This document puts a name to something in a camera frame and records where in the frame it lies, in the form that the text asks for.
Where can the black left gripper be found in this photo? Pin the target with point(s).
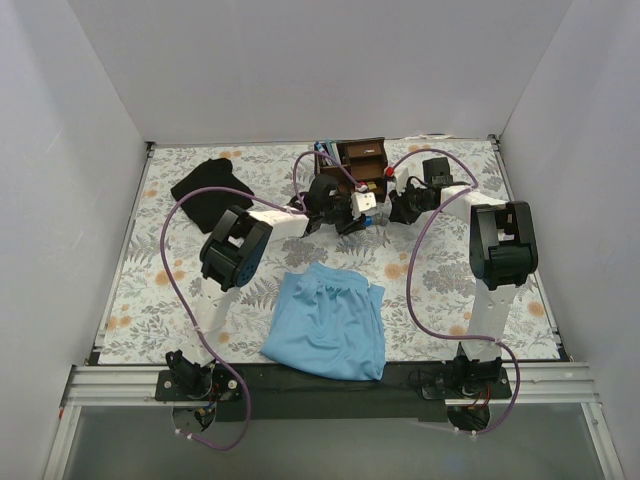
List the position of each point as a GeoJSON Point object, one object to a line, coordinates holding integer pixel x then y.
{"type": "Point", "coordinates": [347, 220]}

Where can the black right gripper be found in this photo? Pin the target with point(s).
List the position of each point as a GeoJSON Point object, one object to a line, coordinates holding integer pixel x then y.
{"type": "Point", "coordinates": [400, 209]}

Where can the brown wooden desk organizer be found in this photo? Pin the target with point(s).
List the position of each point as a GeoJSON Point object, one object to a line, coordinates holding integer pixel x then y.
{"type": "Point", "coordinates": [365, 160]}

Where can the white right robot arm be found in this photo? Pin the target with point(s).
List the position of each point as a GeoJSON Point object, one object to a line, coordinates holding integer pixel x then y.
{"type": "Point", "coordinates": [502, 255]}

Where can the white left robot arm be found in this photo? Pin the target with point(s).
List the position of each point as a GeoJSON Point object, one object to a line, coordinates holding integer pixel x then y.
{"type": "Point", "coordinates": [231, 255]}

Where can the light blue shorts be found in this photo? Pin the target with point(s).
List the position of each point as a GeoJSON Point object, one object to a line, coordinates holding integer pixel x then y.
{"type": "Point", "coordinates": [327, 322]}

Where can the black folded cloth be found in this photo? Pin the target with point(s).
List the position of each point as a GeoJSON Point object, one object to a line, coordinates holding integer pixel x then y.
{"type": "Point", "coordinates": [206, 209]}

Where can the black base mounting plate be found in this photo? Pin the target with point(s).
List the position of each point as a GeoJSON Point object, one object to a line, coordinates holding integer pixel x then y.
{"type": "Point", "coordinates": [415, 390]}

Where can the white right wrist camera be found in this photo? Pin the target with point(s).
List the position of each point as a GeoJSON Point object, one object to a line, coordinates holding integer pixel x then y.
{"type": "Point", "coordinates": [398, 177]}

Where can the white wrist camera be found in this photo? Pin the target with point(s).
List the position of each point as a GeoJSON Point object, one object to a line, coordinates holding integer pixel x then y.
{"type": "Point", "coordinates": [362, 202]}
{"type": "Point", "coordinates": [398, 177]}

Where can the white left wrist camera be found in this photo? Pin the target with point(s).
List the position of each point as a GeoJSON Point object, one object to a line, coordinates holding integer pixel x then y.
{"type": "Point", "coordinates": [362, 202]}

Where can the aluminium frame rail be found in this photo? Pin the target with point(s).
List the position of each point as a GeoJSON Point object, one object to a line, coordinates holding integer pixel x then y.
{"type": "Point", "coordinates": [101, 386]}

